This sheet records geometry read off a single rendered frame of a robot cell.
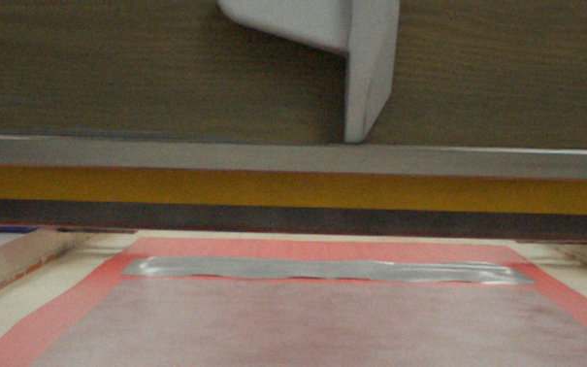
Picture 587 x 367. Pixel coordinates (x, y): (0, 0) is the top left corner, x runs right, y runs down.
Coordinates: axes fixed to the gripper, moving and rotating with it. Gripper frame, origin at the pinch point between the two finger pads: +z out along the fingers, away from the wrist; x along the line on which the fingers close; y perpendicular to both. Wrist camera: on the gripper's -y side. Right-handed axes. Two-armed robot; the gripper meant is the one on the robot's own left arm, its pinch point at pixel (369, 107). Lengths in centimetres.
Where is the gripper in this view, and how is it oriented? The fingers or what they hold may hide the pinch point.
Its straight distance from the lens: 28.1
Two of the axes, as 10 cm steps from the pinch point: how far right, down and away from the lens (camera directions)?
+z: -0.2, 10.0, 0.9
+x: -0.1, 0.9, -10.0
